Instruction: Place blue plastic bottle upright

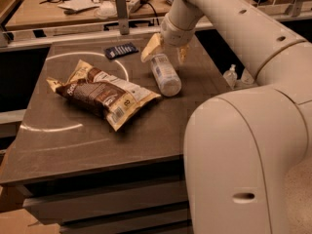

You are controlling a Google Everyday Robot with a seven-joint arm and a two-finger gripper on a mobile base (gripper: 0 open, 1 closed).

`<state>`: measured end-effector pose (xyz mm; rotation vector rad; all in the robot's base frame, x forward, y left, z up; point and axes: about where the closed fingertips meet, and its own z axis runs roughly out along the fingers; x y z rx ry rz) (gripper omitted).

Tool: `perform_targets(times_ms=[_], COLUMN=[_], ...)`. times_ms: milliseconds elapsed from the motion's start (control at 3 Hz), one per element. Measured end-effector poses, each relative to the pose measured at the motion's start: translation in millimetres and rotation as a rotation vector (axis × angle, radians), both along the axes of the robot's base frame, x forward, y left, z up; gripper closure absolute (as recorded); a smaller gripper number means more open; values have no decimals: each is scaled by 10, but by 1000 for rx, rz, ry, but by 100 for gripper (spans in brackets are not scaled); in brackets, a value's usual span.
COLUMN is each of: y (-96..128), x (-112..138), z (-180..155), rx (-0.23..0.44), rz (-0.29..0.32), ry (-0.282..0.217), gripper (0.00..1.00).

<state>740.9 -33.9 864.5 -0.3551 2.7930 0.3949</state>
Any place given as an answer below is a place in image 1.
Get metal frame rail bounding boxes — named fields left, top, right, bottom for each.
left=0, top=0, right=312, bottom=53

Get small sanitizer bottle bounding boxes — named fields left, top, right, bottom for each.
left=241, top=69, right=254, bottom=85
left=223, top=64, right=237, bottom=89

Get brown chip bag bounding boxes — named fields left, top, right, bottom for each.
left=47, top=60, right=160, bottom=132

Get right small sanitizer bottle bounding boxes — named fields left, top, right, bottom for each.
left=241, top=69, right=254, bottom=85

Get left small sanitizer bottle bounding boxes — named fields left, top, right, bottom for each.
left=223, top=64, right=237, bottom=89

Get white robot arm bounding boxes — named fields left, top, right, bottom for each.
left=160, top=0, right=312, bottom=234

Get dark blue flat packet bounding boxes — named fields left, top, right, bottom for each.
left=104, top=43, right=138, bottom=60

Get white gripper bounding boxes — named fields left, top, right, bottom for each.
left=140, top=13, right=191, bottom=64

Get wooden workbench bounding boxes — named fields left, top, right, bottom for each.
left=5, top=0, right=170, bottom=31

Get white paper sheets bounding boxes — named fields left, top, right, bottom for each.
left=58, top=0, right=100, bottom=11

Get grey drawer cabinet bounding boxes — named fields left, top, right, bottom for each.
left=14, top=159, right=193, bottom=234

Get clear plastic bottle blue label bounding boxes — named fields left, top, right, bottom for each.
left=150, top=54, right=181, bottom=97

